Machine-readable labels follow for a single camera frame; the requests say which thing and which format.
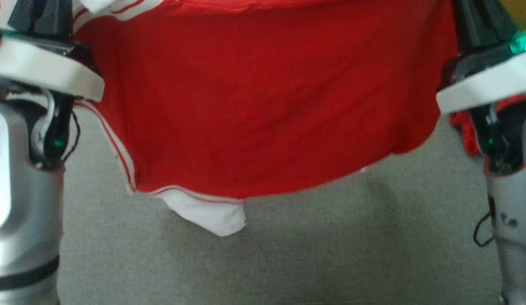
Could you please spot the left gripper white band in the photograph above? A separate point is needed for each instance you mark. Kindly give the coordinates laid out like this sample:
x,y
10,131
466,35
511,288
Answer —
x,y
46,70

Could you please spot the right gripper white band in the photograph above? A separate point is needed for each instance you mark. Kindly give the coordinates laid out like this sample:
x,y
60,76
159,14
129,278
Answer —
x,y
487,84

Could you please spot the red and white shirt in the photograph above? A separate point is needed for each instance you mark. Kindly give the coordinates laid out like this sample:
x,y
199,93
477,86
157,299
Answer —
x,y
262,97

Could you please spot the right robot arm silver white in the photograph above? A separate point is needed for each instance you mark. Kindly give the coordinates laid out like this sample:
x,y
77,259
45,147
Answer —
x,y
515,254

